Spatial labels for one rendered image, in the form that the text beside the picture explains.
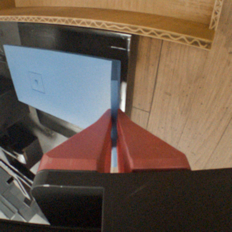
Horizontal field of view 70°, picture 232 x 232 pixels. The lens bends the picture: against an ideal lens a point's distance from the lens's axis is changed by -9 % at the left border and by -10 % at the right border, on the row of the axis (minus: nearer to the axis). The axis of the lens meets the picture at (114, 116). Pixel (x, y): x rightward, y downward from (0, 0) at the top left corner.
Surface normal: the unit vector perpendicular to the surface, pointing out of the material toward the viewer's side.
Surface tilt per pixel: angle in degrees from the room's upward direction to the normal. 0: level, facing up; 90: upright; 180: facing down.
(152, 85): 0
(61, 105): 1
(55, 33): 0
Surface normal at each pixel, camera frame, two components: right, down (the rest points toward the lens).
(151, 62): -0.49, 0.52
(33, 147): 0.87, 0.32
